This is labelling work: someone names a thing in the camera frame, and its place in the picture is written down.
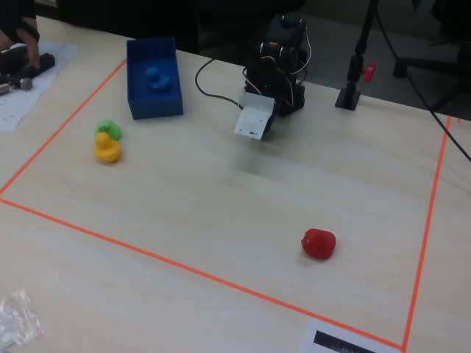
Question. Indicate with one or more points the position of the red clamp knob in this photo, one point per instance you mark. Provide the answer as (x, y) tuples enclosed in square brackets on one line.
[(369, 71)]

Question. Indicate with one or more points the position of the metal cylinder piece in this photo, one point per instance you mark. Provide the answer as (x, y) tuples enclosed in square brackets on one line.
[(26, 84)]

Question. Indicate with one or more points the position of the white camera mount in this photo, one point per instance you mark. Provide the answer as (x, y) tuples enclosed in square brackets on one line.
[(252, 119)]

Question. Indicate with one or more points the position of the blue ball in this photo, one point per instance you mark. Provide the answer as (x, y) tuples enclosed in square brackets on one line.
[(156, 79)]

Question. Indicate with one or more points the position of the black camera stand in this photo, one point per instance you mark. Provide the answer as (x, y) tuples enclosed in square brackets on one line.
[(347, 99)]

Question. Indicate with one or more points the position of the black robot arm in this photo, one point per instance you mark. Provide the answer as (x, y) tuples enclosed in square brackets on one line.
[(290, 29)]

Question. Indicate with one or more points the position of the orange tape border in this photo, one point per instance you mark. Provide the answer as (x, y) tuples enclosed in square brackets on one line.
[(305, 312)]

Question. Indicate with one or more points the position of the red rubber duck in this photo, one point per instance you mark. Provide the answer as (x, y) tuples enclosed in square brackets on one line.
[(320, 244)]

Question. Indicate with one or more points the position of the white printed paper sheet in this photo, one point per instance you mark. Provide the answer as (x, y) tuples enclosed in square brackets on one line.
[(37, 95)]

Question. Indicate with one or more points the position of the forearm in dark sleeve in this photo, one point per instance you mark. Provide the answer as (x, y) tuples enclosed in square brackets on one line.
[(14, 14)]

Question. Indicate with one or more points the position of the green rubber duck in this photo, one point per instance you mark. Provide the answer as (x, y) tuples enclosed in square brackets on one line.
[(110, 127)]

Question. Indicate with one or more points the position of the person's bare hand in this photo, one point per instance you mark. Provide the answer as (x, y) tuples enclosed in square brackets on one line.
[(33, 44)]

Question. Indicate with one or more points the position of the white paper with black bar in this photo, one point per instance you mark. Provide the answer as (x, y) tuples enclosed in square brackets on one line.
[(309, 338)]

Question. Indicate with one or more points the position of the small metal part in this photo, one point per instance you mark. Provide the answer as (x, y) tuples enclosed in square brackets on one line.
[(3, 89)]

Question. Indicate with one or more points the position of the clear plastic bag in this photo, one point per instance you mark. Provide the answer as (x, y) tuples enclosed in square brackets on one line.
[(16, 323)]

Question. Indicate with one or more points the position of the blue plastic box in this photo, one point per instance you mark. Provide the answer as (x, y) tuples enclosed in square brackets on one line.
[(156, 108)]

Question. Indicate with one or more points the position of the yellow rubber duck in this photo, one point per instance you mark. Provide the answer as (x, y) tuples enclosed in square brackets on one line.
[(107, 150)]

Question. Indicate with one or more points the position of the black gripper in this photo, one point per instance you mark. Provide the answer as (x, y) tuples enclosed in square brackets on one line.
[(272, 118)]

